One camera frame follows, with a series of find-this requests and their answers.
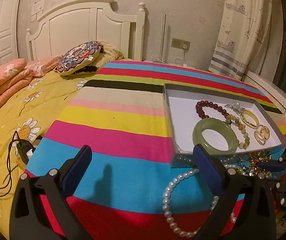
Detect white bed headboard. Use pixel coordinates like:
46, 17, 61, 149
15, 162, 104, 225
26, 0, 146, 62

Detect multicolour jade bead bracelet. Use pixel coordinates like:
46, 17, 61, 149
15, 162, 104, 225
224, 114, 251, 150

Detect white standing pole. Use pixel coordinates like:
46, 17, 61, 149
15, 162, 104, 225
161, 14, 168, 63

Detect yellow daisy quilt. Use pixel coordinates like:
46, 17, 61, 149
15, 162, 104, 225
0, 57, 103, 240

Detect gold ring ornament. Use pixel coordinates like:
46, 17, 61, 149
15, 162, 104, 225
253, 124, 271, 145

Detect white charger cable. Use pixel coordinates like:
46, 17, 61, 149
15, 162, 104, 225
173, 50, 188, 67

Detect large gold mesh bangle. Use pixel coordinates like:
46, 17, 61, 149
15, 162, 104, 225
239, 108, 260, 129

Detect grey cardboard box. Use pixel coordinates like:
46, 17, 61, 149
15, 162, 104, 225
163, 83, 286, 168

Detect pale green jade bangle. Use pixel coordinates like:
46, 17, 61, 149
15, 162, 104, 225
192, 118, 238, 153

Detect pink floral quilt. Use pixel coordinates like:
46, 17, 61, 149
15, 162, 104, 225
0, 55, 64, 123

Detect white wardrobe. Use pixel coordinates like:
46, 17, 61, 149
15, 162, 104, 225
0, 0, 25, 79

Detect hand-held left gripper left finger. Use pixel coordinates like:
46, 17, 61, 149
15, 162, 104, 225
9, 145, 93, 240

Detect wall socket panel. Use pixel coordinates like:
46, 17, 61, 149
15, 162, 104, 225
172, 38, 191, 51

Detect black power adapter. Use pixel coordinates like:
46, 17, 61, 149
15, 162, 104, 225
16, 140, 37, 166

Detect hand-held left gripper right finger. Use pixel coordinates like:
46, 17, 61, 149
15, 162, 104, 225
193, 145, 277, 240

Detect white cable bundle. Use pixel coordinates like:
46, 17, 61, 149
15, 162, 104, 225
148, 53, 164, 63

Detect round embroidered pillow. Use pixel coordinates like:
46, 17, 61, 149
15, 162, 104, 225
57, 41, 102, 75

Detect gold jewellery pile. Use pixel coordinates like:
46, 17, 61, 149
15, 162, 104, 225
248, 155, 271, 174

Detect white window sill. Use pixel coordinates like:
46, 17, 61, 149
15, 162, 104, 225
243, 70, 286, 115

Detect white wall label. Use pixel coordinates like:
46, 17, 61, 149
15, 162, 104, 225
31, 0, 45, 22

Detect black charger with cable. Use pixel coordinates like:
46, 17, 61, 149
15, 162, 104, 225
0, 129, 37, 208

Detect beige blanket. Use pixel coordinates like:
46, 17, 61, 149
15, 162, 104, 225
93, 41, 133, 72

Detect dark red bead bracelet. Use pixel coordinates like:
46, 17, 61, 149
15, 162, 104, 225
195, 100, 231, 120

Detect white pearl strand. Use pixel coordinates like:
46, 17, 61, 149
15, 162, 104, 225
162, 169, 236, 239

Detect rhinestone brooch with pearl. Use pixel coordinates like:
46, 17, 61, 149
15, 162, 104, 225
224, 102, 246, 114

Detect small gold rings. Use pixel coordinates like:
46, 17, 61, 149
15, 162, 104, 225
233, 164, 250, 176

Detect striped colourful cloth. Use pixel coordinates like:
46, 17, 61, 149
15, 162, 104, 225
24, 60, 286, 240

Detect boat print curtain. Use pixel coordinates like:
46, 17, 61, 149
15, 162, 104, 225
208, 0, 273, 81

